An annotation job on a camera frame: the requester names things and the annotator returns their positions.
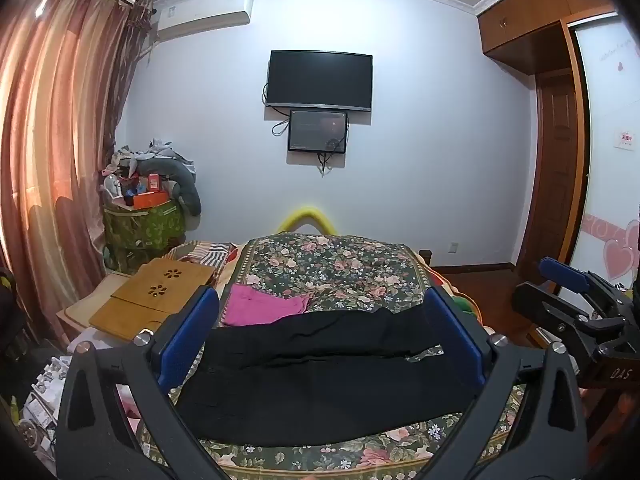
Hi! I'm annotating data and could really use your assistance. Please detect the orange box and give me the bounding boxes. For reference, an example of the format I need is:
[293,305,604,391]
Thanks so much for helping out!
[132,190,168,211]

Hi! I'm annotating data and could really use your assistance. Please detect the wooden overhead cabinet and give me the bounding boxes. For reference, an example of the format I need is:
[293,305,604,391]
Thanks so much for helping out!
[475,0,631,73]

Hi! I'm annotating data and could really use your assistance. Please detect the wooden lap desk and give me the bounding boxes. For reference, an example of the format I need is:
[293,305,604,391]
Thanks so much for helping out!
[89,257,217,343]

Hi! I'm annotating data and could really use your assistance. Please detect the brown wooden door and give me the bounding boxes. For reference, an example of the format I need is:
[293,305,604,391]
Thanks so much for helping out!
[515,67,585,281]

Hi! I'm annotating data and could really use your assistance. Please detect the white heart-print wardrobe door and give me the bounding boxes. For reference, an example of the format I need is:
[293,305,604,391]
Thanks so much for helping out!
[570,12,640,291]

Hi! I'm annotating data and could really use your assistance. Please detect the pink curtain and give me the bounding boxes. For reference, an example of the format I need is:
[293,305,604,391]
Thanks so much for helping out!
[0,0,153,341]

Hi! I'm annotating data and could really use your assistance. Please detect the white air conditioner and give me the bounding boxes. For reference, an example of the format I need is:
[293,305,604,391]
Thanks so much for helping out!
[152,0,255,41]

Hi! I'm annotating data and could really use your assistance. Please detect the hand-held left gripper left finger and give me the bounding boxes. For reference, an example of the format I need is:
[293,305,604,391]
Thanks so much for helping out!
[55,285,221,480]

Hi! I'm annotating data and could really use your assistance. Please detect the pink cloth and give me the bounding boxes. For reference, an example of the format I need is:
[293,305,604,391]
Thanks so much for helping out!
[222,284,313,326]

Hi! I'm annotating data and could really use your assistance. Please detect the beige board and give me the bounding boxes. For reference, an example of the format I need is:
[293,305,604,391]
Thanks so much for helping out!
[55,270,128,341]

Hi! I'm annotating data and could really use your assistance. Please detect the yellow pillow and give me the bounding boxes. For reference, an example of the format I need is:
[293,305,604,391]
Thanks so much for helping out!
[277,205,337,235]

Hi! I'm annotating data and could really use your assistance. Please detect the colourful fleece blanket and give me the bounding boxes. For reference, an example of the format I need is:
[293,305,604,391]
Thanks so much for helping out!
[427,262,483,333]

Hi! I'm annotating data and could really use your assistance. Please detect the green patterned storage box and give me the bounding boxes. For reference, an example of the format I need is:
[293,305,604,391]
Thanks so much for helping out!
[102,200,186,273]

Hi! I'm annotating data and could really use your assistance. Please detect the pile of white packaging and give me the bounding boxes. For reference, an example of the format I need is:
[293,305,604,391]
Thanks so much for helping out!
[15,340,146,461]

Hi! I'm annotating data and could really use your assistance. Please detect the small black monitor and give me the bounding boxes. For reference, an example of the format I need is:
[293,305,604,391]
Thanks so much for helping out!
[287,109,348,155]

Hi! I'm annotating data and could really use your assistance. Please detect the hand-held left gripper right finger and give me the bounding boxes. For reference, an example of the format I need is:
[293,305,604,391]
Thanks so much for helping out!
[420,287,588,480]

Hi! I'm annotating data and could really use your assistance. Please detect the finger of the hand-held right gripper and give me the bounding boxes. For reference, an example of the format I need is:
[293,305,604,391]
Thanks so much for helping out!
[539,256,636,311]
[512,282,626,361]

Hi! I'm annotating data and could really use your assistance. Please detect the floral blanket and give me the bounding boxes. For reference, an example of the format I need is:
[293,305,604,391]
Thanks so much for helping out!
[135,232,531,480]

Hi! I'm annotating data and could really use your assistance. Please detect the pile of clutter and clothes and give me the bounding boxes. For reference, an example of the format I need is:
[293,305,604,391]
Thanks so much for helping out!
[127,152,202,216]

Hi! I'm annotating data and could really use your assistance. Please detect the black wall television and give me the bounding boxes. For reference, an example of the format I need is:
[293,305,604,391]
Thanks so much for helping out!
[265,50,373,112]

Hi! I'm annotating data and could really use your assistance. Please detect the striped cloth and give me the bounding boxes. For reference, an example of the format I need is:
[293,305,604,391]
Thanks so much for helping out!
[177,241,236,273]

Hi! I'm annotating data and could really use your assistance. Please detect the black pants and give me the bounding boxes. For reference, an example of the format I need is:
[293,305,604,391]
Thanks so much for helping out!
[177,307,483,448]

